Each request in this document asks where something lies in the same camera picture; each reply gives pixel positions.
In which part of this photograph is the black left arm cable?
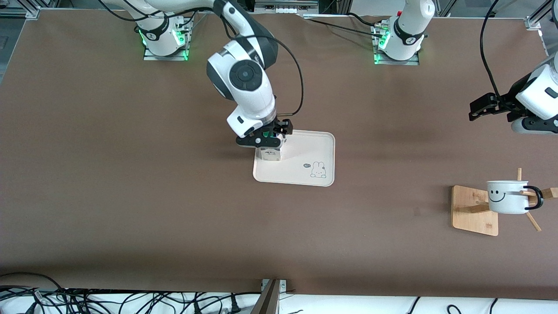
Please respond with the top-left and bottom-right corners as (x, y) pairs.
(480, 0), (502, 99)

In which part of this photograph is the milk carton with green cap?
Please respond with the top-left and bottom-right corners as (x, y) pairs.
(255, 136), (286, 163)

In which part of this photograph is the aluminium profile bar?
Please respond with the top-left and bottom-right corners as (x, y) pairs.
(251, 279), (282, 314)

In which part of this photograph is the white tray with bear print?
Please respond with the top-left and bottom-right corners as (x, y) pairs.
(253, 130), (336, 187)

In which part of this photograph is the small metal bracket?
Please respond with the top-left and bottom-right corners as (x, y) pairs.
(262, 279), (287, 294)

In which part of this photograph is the wooden mug rack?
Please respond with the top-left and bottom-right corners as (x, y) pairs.
(452, 168), (558, 237)

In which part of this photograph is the aluminium frame corner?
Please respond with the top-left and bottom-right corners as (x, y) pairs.
(0, 0), (42, 19)

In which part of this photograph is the white smiley mug black handle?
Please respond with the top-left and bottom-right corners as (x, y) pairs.
(487, 180), (544, 215)

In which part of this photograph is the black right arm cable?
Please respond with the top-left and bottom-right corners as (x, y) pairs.
(220, 13), (304, 117)

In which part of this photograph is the white power strip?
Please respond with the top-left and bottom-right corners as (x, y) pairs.
(255, 0), (319, 14)

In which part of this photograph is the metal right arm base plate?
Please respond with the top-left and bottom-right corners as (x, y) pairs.
(143, 46), (189, 61)

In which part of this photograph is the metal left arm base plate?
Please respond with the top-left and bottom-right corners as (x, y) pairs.
(373, 51), (420, 66)

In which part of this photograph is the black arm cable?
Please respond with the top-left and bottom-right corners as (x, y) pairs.
(220, 13), (304, 117)
(480, 0), (502, 99)

